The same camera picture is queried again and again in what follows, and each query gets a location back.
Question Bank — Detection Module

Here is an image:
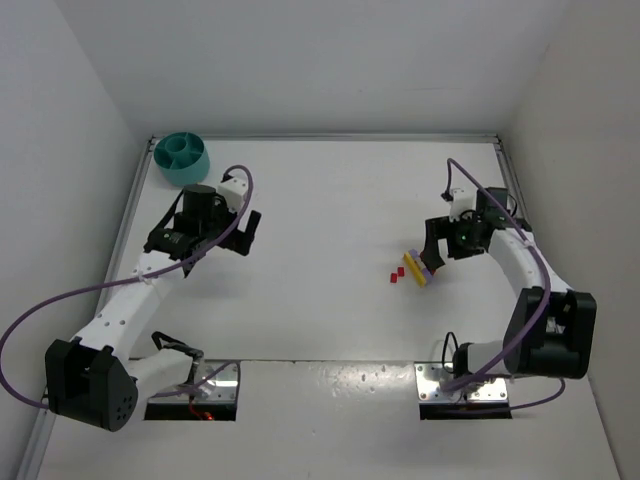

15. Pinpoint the purple cable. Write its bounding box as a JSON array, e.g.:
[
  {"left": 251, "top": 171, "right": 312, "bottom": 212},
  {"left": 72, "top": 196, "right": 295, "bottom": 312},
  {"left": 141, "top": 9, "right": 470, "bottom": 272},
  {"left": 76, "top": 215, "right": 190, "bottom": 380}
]
[
  {"left": 0, "top": 164, "right": 256, "bottom": 409},
  {"left": 439, "top": 157, "right": 569, "bottom": 416}
]

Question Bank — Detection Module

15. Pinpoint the teal divided round container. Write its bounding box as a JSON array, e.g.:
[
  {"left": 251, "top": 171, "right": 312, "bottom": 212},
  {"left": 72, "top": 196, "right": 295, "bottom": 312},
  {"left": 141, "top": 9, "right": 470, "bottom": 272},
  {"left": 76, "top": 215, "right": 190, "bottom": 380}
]
[{"left": 153, "top": 132, "right": 210, "bottom": 187}]

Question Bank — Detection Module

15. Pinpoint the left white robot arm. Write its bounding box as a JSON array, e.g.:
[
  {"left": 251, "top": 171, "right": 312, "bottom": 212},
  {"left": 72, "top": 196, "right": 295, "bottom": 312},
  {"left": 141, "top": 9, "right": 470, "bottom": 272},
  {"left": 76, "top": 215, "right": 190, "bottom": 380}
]
[{"left": 45, "top": 176, "right": 261, "bottom": 432}]

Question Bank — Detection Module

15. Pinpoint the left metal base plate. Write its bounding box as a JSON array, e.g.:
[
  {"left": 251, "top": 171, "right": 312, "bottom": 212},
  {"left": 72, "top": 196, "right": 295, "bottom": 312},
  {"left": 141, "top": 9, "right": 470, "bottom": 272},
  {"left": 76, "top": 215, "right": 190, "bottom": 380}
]
[{"left": 150, "top": 360, "right": 242, "bottom": 405}]

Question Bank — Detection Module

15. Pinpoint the purple lego plate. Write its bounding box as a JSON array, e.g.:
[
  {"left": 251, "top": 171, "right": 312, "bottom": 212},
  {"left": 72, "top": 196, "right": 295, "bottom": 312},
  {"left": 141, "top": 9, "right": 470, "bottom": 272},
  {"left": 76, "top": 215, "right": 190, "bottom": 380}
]
[{"left": 407, "top": 249, "right": 434, "bottom": 286}]

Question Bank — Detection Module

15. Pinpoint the metal base plate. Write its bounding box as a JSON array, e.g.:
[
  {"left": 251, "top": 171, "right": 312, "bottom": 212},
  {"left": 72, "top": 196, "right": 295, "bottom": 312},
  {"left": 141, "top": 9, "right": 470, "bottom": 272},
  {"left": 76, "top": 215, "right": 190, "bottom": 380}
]
[
  {"left": 415, "top": 362, "right": 511, "bottom": 404},
  {"left": 150, "top": 360, "right": 242, "bottom": 405}
]

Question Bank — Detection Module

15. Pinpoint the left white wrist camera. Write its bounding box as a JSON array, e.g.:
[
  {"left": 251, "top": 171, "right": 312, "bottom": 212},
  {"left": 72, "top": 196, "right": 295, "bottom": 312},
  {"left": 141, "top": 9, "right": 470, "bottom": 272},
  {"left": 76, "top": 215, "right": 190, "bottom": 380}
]
[{"left": 217, "top": 177, "right": 248, "bottom": 212}]

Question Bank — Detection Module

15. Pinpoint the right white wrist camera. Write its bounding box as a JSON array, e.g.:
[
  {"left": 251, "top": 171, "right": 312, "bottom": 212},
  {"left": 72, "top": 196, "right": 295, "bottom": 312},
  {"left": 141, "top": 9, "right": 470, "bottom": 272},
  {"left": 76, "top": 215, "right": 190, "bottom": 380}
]
[{"left": 448, "top": 188, "right": 475, "bottom": 222}]

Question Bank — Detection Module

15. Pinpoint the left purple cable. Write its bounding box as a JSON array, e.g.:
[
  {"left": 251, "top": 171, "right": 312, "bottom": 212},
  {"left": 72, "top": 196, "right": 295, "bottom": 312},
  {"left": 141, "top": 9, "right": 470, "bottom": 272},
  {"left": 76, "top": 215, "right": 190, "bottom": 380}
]
[{"left": 0, "top": 164, "right": 256, "bottom": 409}]

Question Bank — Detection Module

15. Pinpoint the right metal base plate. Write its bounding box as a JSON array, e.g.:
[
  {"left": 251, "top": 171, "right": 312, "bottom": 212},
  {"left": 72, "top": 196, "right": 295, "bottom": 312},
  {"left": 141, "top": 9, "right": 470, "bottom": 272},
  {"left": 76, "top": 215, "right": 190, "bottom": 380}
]
[{"left": 415, "top": 362, "right": 511, "bottom": 404}]

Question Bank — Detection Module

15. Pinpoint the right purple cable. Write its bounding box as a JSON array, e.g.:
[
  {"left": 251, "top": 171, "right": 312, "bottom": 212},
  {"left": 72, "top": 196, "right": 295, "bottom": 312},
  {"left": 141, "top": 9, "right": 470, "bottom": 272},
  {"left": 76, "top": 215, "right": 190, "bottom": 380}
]
[{"left": 439, "top": 157, "right": 569, "bottom": 416}]

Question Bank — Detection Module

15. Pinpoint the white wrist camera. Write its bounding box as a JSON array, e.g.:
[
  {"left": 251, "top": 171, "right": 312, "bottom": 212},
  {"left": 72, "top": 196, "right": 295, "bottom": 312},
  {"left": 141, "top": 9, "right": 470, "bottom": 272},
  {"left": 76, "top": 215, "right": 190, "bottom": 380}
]
[
  {"left": 217, "top": 177, "right": 248, "bottom": 212},
  {"left": 448, "top": 188, "right": 475, "bottom": 222}
]

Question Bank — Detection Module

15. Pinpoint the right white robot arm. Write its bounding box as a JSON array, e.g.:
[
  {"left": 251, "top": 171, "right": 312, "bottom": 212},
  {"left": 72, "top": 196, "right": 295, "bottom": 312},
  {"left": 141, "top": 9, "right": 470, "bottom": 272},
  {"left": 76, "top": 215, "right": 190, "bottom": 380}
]
[{"left": 405, "top": 188, "right": 597, "bottom": 390}]

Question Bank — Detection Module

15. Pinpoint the long yellow lego brick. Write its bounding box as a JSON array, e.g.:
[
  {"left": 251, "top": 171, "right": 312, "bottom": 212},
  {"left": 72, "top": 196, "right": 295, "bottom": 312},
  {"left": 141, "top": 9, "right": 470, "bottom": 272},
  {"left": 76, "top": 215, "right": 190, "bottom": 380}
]
[{"left": 403, "top": 252, "right": 427, "bottom": 288}]

